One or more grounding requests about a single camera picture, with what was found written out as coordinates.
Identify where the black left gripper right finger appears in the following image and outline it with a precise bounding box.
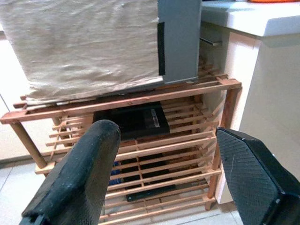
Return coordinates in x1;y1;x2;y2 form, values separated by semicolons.
215;127;300;225

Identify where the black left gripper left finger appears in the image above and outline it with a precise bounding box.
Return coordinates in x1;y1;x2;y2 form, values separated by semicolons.
21;119;121;225

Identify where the small grey steel fridge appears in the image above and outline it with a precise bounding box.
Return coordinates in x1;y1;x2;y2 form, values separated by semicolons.
154;0;203;86

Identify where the beige cloth on fridge door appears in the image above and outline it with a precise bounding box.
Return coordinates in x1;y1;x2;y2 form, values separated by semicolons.
0;0;164;105

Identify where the black flat case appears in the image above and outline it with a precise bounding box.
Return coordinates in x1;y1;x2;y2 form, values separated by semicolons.
121;154;177;203

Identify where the white worktop cabinet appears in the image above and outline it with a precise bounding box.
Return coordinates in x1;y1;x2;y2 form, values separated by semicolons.
200;0;300;205

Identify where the wooden slatted rack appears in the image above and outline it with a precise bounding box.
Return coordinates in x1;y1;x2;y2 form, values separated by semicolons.
0;53;242;223

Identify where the orange bowl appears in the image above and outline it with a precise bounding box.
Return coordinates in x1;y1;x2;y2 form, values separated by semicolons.
245;0;291;3

